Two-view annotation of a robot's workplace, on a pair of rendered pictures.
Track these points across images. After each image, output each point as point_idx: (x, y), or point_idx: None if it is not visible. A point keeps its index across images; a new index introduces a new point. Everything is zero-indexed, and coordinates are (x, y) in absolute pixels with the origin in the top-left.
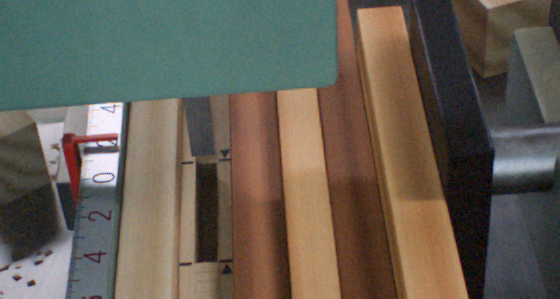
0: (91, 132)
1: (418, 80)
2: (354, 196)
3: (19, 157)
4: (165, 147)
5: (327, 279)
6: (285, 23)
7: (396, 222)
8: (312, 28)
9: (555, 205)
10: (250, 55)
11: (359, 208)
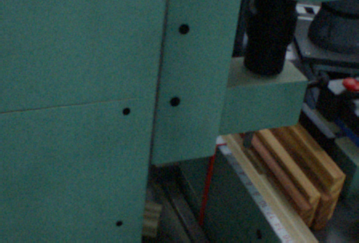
0: (216, 143)
1: (300, 123)
2: (292, 154)
3: None
4: (235, 146)
5: (300, 172)
6: (292, 108)
7: (316, 156)
8: (296, 110)
9: (333, 153)
10: (282, 117)
11: (296, 156)
